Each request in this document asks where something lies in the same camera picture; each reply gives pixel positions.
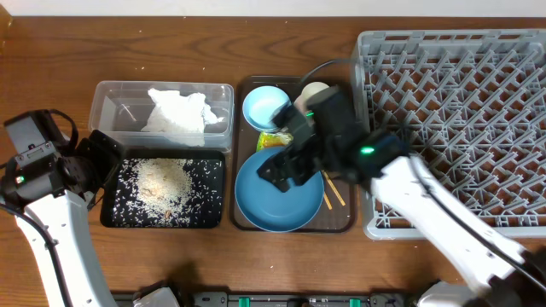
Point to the wooden chopstick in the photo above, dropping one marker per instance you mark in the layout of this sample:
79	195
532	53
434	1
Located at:
327	200
333	188

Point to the brown serving tray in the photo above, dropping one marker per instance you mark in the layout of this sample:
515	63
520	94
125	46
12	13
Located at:
339	213

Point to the light blue small bowl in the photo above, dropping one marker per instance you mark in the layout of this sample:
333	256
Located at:
260	106

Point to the yellow green snack wrapper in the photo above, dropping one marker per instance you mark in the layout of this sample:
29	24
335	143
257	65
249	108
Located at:
270	140

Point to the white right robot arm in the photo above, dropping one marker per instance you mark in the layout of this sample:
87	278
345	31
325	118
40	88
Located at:
497	271

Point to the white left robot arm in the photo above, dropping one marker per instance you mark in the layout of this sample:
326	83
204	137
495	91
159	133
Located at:
57	229

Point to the white napkin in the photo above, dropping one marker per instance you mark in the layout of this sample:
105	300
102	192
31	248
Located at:
182	118

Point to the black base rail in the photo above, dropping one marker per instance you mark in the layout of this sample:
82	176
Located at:
221	299

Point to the pile of rice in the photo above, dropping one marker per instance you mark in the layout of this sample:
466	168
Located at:
164	187

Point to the grey dishwasher rack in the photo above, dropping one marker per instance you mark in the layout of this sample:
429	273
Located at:
471	103

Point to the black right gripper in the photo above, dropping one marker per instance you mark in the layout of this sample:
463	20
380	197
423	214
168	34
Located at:
291	157

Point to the clear plastic bin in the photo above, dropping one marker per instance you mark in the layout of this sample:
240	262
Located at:
120	109

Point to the cream cup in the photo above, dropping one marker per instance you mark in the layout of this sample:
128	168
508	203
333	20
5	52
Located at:
311	89

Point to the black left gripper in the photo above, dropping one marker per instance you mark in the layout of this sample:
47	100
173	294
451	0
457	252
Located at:
107	153

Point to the dark blue plate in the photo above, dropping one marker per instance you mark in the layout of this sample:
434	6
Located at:
268	208

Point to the black tray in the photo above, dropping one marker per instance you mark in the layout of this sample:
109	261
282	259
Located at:
166	192

